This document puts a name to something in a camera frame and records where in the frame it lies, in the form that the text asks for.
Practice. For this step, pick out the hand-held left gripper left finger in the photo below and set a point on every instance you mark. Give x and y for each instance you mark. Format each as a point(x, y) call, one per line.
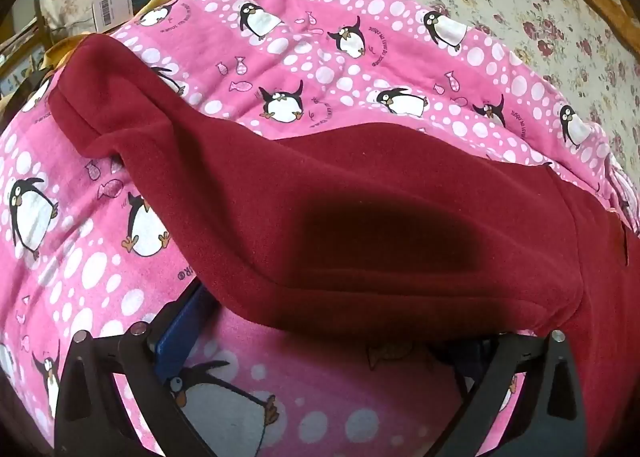
point(182, 337)

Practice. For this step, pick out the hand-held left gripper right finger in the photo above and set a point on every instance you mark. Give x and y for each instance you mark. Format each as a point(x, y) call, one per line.
point(472, 354)

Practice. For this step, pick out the white barcode tag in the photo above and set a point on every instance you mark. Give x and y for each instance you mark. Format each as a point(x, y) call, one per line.
point(114, 7)

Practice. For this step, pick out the pink penguin print blanket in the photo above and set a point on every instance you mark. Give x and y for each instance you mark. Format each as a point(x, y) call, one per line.
point(325, 52)

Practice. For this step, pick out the dark red fleece garment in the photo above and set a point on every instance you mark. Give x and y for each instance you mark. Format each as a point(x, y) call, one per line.
point(350, 187)

